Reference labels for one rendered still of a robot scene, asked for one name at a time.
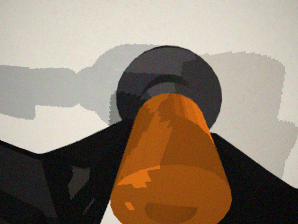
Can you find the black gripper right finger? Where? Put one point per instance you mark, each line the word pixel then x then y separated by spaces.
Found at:
pixel 258 196

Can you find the orange knob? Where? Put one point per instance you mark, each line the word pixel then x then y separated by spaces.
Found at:
pixel 170 172

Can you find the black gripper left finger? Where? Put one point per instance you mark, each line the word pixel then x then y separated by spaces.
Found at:
pixel 72 184

